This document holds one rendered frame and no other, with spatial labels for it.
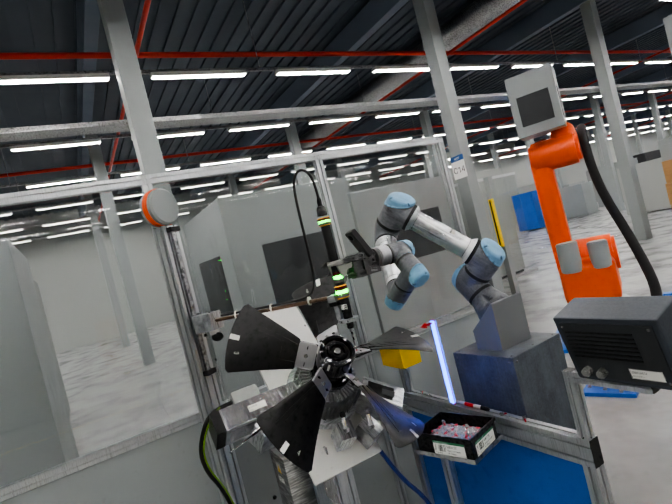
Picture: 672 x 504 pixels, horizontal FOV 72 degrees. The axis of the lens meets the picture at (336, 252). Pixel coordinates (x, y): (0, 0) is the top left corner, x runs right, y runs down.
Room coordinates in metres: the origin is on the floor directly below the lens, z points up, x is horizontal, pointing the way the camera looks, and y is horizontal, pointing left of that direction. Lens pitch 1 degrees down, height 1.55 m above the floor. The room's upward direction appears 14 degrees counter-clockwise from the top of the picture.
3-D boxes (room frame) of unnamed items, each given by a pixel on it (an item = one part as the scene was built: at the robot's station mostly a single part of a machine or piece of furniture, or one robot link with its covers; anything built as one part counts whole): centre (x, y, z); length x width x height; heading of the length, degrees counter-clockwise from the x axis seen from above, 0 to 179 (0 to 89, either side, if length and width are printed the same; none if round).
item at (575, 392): (1.29, -0.56, 0.96); 0.03 x 0.03 x 0.20; 29
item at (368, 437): (1.57, 0.04, 0.91); 0.12 x 0.08 x 0.12; 29
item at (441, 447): (1.53, -0.24, 0.84); 0.22 x 0.17 x 0.07; 44
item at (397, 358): (2.02, -0.16, 1.02); 0.16 x 0.10 x 0.11; 29
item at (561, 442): (1.67, -0.35, 0.82); 0.90 x 0.04 x 0.08; 29
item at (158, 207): (1.91, 0.66, 1.88); 0.17 x 0.15 x 0.16; 119
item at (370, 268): (1.64, -0.08, 1.47); 0.12 x 0.08 x 0.09; 119
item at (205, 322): (1.87, 0.57, 1.38); 0.10 x 0.07 x 0.08; 64
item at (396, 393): (1.64, -0.02, 0.98); 0.20 x 0.16 x 0.20; 29
